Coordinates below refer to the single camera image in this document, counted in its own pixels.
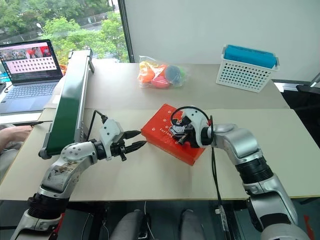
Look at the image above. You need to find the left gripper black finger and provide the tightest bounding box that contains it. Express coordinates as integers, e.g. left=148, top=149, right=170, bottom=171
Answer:
left=122, top=129, right=143, bottom=140
left=124, top=140, right=148, bottom=155

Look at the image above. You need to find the thin white cable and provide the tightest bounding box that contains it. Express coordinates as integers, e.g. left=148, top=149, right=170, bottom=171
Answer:
left=143, top=200, right=152, bottom=240

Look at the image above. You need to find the black window frame post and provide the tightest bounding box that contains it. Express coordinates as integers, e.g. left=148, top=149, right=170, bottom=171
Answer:
left=117, top=0, right=135, bottom=63

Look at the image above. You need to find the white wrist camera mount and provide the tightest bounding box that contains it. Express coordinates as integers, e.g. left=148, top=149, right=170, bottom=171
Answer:
left=99, top=119, right=124, bottom=161
left=181, top=106, right=210, bottom=149

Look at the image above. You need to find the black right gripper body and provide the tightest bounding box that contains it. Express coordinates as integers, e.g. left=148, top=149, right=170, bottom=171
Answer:
left=173, top=116, right=201, bottom=149

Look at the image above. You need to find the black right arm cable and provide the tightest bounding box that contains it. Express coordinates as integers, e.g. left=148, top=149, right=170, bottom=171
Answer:
left=170, top=106, right=230, bottom=240

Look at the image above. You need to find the blue pack in basket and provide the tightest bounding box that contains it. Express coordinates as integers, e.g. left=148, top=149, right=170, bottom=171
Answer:
left=224, top=44, right=278, bottom=69

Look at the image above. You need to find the blue-grey open laptop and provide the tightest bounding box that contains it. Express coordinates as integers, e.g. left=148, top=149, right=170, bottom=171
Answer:
left=0, top=39, right=64, bottom=115

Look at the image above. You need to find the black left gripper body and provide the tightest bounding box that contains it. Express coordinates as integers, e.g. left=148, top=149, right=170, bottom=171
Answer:
left=109, top=136, right=128, bottom=162

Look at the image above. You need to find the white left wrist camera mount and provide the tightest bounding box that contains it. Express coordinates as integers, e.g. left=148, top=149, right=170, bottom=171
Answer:
left=99, top=119, right=124, bottom=161

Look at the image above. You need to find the person's grey clothing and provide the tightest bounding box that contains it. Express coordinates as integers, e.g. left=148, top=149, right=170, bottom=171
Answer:
left=0, top=141, right=25, bottom=181

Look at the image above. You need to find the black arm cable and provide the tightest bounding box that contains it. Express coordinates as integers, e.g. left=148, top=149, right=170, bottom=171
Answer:
left=170, top=106, right=230, bottom=240
left=86, top=109, right=109, bottom=143

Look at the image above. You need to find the green conveyor belt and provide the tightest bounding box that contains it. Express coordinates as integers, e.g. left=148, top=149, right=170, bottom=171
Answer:
left=38, top=48, right=95, bottom=160

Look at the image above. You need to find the black bar under table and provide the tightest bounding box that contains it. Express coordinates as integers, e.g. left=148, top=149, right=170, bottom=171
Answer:
left=214, top=203, right=235, bottom=240

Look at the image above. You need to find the orange toy in bag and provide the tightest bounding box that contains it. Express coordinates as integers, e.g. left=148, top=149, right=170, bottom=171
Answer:
left=137, top=68, right=153, bottom=83

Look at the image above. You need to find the person's bare hand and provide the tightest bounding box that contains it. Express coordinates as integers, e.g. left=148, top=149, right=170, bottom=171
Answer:
left=0, top=125, right=33, bottom=149

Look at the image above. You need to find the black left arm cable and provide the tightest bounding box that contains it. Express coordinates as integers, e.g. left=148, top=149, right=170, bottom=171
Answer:
left=86, top=109, right=109, bottom=143

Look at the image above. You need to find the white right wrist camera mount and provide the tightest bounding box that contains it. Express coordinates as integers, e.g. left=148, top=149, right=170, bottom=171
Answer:
left=181, top=106, right=210, bottom=149

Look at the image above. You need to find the white perforated plastic basket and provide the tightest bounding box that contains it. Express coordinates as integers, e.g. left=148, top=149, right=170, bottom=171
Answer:
left=215, top=44, right=280, bottom=93

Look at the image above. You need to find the pink toy in bag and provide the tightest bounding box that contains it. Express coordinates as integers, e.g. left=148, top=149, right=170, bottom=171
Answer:
left=150, top=76, right=171, bottom=89

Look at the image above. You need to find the dark blue round toy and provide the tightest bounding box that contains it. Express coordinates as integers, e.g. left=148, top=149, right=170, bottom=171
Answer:
left=164, top=65, right=181, bottom=82

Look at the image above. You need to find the orange shoe box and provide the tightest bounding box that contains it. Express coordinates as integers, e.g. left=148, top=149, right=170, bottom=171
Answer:
left=140, top=103, right=206, bottom=166

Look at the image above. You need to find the grey rounded shape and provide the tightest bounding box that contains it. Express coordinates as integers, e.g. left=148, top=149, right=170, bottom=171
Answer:
left=180, top=209, right=206, bottom=240
left=111, top=209, right=148, bottom=240

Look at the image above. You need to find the clear plastic toy bag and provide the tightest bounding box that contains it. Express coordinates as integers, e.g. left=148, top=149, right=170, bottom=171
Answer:
left=136, top=55, right=191, bottom=89

